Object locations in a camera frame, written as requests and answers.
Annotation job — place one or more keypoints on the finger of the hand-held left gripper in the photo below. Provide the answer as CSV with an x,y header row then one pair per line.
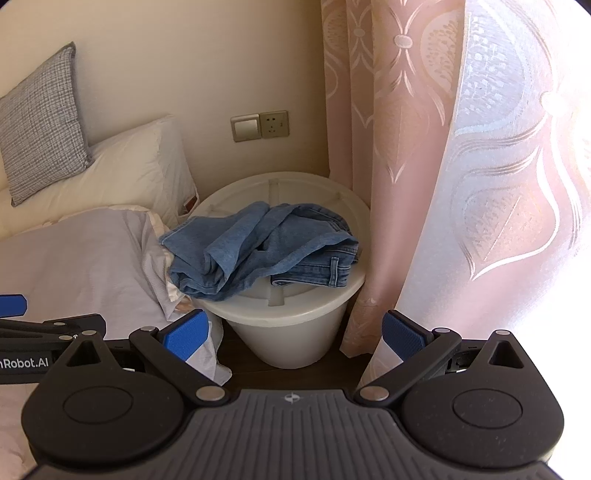
x,y
46,328
13,306

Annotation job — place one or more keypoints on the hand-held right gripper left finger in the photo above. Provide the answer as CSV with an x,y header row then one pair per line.
x,y
187,337

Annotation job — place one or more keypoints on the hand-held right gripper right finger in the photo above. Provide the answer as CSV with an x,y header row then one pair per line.
x,y
405,337

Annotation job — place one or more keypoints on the white plastic bucket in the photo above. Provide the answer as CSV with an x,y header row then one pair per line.
x,y
286,332

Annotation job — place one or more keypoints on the blue denim jeans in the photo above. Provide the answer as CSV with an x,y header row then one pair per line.
x,y
249,249

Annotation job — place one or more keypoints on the white bed duvet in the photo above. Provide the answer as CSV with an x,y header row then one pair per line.
x,y
69,263

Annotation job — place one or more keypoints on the pink patterned curtain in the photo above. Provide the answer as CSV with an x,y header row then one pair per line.
x,y
415,161

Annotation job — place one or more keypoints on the white pillow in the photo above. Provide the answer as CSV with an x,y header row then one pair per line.
x,y
129,170

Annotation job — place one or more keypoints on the grey woven pillow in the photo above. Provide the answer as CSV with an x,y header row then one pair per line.
x,y
41,124

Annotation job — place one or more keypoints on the beige wall switch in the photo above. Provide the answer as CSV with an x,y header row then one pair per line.
x,y
245,128

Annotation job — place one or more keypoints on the beige wall socket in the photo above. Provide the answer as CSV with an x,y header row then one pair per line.
x,y
274,124

